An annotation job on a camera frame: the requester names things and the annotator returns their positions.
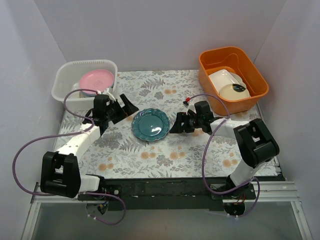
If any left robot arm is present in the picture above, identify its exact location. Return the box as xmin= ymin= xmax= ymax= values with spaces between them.
xmin=40 ymin=94 xmax=139 ymax=200

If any orange plastic bin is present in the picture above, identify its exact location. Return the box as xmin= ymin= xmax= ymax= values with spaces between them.
xmin=198 ymin=46 xmax=269 ymax=116

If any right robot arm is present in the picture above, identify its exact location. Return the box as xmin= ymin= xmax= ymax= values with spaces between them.
xmin=169 ymin=101 xmax=280 ymax=199

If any cream plate with black mark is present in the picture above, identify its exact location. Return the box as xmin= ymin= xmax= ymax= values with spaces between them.
xmin=219 ymin=83 xmax=251 ymax=101

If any floral table mat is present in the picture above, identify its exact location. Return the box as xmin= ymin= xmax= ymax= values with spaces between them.
xmin=48 ymin=69 xmax=278 ymax=180

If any white rectangular dish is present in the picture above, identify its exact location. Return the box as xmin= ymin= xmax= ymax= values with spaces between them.
xmin=209 ymin=69 xmax=244 ymax=93

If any teal scalloped plate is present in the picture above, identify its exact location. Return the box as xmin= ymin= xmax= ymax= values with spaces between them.
xmin=131 ymin=108 xmax=170 ymax=142

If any blue round plate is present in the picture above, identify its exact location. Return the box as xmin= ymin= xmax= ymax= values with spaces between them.
xmin=79 ymin=79 xmax=114 ymax=97

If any pink plate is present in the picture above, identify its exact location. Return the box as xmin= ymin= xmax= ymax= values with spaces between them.
xmin=79 ymin=69 xmax=115 ymax=92

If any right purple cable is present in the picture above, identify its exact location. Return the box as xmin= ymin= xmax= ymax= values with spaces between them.
xmin=186 ymin=93 xmax=261 ymax=218

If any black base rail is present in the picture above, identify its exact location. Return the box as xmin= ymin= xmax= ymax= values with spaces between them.
xmin=77 ymin=177 xmax=258 ymax=211

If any purple cable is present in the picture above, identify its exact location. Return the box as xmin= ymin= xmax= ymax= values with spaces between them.
xmin=186 ymin=93 xmax=261 ymax=218
xmin=12 ymin=89 xmax=127 ymax=225

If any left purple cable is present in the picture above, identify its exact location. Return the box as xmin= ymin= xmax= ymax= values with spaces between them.
xmin=12 ymin=89 xmax=127 ymax=225

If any white plastic bin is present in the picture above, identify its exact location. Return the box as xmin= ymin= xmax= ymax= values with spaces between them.
xmin=51 ymin=59 xmax=118 ymax=112

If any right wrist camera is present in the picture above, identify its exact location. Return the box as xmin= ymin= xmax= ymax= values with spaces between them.
xmin=182 ymin=97 xmax=196 ymax=114

